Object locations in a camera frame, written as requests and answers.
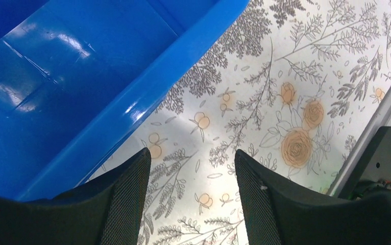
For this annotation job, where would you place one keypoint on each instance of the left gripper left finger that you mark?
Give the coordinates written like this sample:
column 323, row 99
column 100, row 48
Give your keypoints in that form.
column 105, row 210

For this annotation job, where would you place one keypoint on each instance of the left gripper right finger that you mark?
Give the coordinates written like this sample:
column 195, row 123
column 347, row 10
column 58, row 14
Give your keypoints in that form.
column 280, row 211

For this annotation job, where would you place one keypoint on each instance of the blue plastic divided bin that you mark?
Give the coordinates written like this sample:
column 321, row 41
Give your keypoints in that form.
column 78, row 77

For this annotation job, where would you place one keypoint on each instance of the floral tablecloth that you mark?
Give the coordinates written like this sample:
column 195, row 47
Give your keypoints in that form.
column 291, row 83

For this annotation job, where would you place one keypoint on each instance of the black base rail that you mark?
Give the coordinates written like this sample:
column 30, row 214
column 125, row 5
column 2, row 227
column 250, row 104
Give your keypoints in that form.
column 369, row 163

